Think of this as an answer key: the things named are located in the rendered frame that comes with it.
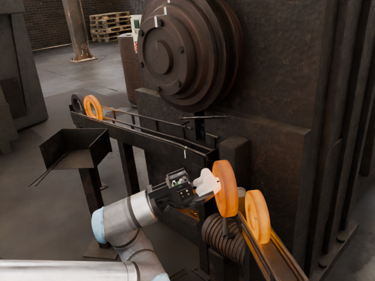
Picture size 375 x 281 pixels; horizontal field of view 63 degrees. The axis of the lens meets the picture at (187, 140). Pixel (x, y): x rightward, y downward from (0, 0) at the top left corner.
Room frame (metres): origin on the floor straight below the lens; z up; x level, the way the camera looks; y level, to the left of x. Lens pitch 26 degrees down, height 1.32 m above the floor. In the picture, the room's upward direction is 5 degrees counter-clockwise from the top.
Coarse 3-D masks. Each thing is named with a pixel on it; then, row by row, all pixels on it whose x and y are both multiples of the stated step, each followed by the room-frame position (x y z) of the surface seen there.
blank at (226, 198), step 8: (224, 160) 0.72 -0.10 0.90; (216, 168) 0.72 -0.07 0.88; (224, 168) 0.68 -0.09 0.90; (216, 176) 0.72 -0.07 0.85; (224, 176) 0.65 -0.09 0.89; (232, 176) 0.65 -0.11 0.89; (224, 184) 0.64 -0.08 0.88; (232, 184) 0.64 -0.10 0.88; (224, 192) 0.63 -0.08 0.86; (232, 192) 0.63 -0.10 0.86; (216, 200) 0.72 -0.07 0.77; (224, 200) 0.63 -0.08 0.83; (232, 200) 0.62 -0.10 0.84; (224, 208) 0.63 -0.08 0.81; (232, 208) 0.62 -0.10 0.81; (224, 216) 0.64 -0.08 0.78
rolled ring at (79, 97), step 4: (72, 96) 2.03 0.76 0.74; (76, 96) 1.97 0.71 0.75; (80, 96) 1.97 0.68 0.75; (72, 100) 2.04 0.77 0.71; (76, 100) 2.05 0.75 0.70; (80, 100) 1.94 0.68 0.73; (72, 104) 2.05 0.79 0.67; (76, 104) 2.05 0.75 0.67; (80, 104) 1.95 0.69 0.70; (76, 108) 2.04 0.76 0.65; (84, 108) 1.93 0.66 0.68; (76, 112) 2.02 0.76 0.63; (80, 112) 2.03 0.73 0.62; (84, 112) 1.93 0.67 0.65
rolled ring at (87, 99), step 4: (88, 96) 1.86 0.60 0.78; (92, 96) 1.85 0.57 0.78; (84, 100) 1.90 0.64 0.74; (88, 100) 1.86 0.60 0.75; (92, 100) 1.82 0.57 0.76; (96, 100) 1.83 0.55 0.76; (84, 104) 1.91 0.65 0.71; (88, 104) 1.91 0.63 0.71; (96, 104) 1.81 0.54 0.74; (88, 108) 1.91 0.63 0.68; (96, 108) 1.80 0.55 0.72; (100, 108) 1.81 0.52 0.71; (88, 112) 1.90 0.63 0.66; (92, 112) 1.91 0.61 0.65; (96, 112) 1.81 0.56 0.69; (100, 112) 1.80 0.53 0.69; (92, 116) 1.89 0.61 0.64; (96, 116) 1.82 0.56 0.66; (100, 116) 1.80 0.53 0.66
